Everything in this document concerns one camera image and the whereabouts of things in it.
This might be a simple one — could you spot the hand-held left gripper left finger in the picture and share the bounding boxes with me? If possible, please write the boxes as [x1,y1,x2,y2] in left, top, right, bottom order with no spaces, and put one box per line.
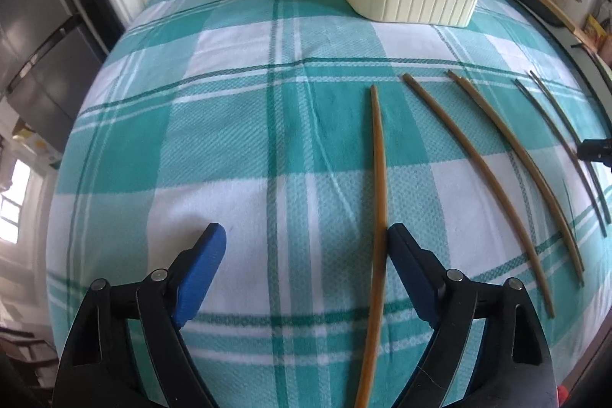
[52,223,228,408]

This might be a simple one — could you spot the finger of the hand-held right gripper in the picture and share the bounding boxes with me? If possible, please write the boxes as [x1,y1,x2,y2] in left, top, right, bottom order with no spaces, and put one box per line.
[577,139,612,168]

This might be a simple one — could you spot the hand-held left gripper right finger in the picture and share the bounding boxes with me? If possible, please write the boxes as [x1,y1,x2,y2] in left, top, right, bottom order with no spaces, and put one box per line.
[387,224,560,408]

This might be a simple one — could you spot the brown wooden chopstick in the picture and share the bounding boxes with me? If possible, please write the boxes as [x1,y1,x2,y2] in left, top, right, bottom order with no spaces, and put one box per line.
[529,70,612,224]
[402,73,556,318]
[446,70,586,286]
[514,78,607,239]
[355,85,388,408]

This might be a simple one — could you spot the snack packets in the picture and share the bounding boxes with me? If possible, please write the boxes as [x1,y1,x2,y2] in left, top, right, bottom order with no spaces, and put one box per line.
[582,13,612,51]

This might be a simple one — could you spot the wooden cutting board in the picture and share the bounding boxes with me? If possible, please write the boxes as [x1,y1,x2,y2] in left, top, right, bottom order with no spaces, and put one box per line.
[497,0,599,54]

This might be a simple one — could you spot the teal plaid tablecloth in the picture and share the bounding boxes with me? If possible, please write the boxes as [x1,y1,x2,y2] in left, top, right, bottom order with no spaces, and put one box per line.
[45,0,612,408]

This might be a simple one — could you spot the cardboard box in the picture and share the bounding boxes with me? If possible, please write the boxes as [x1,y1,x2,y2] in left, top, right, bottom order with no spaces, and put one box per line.
[11,120,64,166]

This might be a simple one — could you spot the grey refrigerator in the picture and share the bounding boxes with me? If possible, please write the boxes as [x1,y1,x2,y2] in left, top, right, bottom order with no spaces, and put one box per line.
[0,0,124,156]

